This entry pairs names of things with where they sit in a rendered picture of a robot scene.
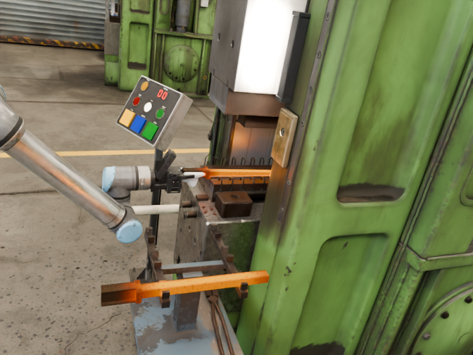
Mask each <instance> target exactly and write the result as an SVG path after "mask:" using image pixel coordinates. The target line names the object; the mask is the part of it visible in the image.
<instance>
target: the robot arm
mask: <svg viewBox="0 0 473 355"><path fill-rule="evenodd" d="M0 150H2V151H4V152H5V153H7V154H8V155H9V156H10V157H12V158H14V159H15V160H16V161H17V162H19V163H20V164H22V165H23V166H25V167H26V168H27V169H28V170H30V171H31V172H33V173H34V174H35V175H36V176H38V177H39V178H41V179H42V180H43V181H45V182H46V183H47V184H49V185H51V186H52V187H53V188H54V189H56V190H57V191H59V192H60V193H61V194H62V195H64V196H65V197H67V198H68V199H69V200H71V201H72V202H73V203H75V204H77V205H78V206H79V207H80V208H82V209H83V210H85V211H86V212H87V213H88V214H90V215H91V216H93V217H94V218H95V219H97V220H98V221H99V222H101V223H103V224H104V225H105V226H106V227H107V228H108V229H109V230H111V231H112V232H114V233H115V234H116V237H117V239H118V240H119V241H120V242H122V243H125V244H129V243H132V242H134V241H136V240H138V239H139V238H140V236H141V234H142V231H143V228H142V226H141V222H139V219H138V217H137V216H136V214H135V212H134V210H133V208H132V207H131V204H130V195H131V191H137V190H149V189H150V190H151V192H154V190H155V189H164V190H165V191H166V192H167V194H170V193H180V192H181V188H182V180H183V182H188V183H189V184H190V186H191V187H195V186H196V183H197V181H198V178H199V177H203V176H204V175H206V174H205V173H201V172H200V173H199V172H185V173H183V172H182V171H183V170H182V168H190V167H187V166H170V165H171V164H172V162H173V161H174V160H175V158H176V157H177V155H176V153H175V152H174V151H173V150H171V149H168V151H167V152H166V154H165V155H164V157H163V159H162V160H161V162H160V163H159V164H158V166H157V168H156V169H155V170H154V169H153V168H149V167H148V166H120V167H115V166H113V167H106V168H104V169H103V175H102V189H100V188H99V187H97V186H96V185H95V184H94V183H93V182H92V181H91V180H89V179H88V178H87V177H85V176H84V175H83V174H81V172H79V171H78V170H77V169H75V168H74V167H73V166H71V165H70V164H69V163H68V162H67V161H65V160H64V159H63V158H61V157H60V156H59V155H58V154H57V153H56V152H55V151H53V150H52V149H50V148H49V147H48V146H47V145H45V143H43V142H42V141H41V140H39V139H38V138H37V137H35V136H34V135H33V134H32V133H31V132H29V131H28V130H27V129H26V128H25V126H24V120H23V119H22V118H21V117H20V116H19V115H18V114H17V113H15V112H14V111H13V110H12V109H11V108H10V107H9V106H8V104H7V103H6V93H5V91H4V90H3V88H2V87H1V85H0ZM176 191H177V192H176Z"/></svg>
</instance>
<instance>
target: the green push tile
mask: <svg viewBox="0 0 473 355"><path fill-rule="evenodd" d="M158 128H159V127H158V126H157V125H154V124H153V123H151V122H149V123H148V124H147V126H146V128H145V130H144V131H143V133H142V136H143V137H145V138H147V139H149V140H150V141H152V139H153V137H154V136H155V134H156V132H157V130H158Z"/></svg>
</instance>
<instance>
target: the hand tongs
mask: <svg viewBox="0 0 473 355"><path fill-rule="evenodd" d="M211 293H212V294H211ZM205 294H206V298H209V299H208V301H209V303H210V304H211V314H212V320H213V326H214V329H215V335H216V338H217V343H218V347H219V350H220V355H225V354H224V351H223V348H222V343H221V339H220V334H219V331H218V328H217V323H216V319H215V308H216V309H217V312H218V313H219V316H220V319H221V321H222V326H223V329H224V332H225V337H226V340H227V344H228V347H229V352H230V355H234V351H233V348H232V343H231V341H230V338H229V333H228V331H227V326H226V323H225V320H224V317H223V314H222V312H221V310H220V307H219V306H218V304H217V301H218V293H217V289H211V290H205Z"/></svg>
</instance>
